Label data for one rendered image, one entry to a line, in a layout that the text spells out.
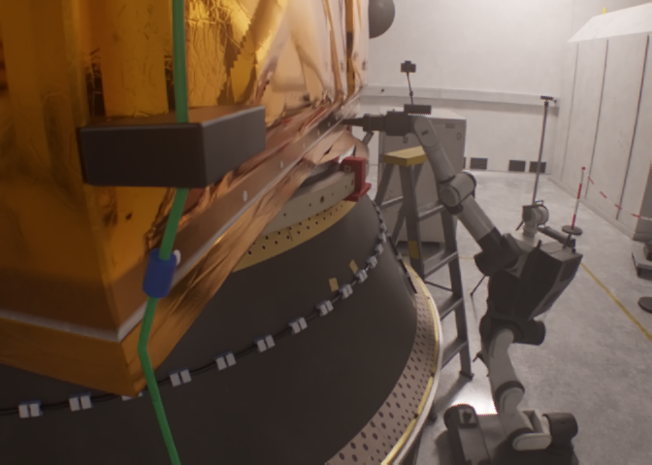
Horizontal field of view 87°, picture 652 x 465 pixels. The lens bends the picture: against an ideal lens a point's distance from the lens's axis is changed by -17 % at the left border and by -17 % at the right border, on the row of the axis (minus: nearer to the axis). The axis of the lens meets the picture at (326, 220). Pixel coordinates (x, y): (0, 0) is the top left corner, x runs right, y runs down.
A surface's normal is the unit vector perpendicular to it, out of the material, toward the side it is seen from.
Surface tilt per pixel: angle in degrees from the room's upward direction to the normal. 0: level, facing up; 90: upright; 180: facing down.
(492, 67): 90
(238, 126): 90
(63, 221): 91
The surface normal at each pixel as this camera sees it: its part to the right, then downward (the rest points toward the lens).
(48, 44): -0.05, 0.34
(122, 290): 0.99, 0.05
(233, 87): 0.87, 0.06
